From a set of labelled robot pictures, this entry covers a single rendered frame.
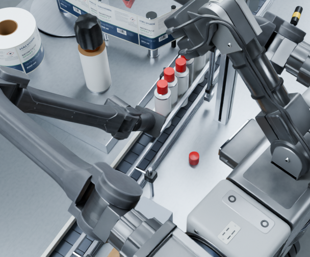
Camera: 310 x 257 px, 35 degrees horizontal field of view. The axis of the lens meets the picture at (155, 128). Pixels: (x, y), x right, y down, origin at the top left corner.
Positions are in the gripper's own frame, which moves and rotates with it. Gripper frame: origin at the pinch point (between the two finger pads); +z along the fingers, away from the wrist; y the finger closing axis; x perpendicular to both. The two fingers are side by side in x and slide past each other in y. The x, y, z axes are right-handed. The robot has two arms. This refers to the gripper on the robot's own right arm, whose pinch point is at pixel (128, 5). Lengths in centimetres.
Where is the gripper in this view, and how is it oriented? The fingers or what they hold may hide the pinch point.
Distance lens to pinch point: 153.3
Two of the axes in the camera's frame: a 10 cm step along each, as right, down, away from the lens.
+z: 0.1, 5.5, 8.3
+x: 8.6, 4.2, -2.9
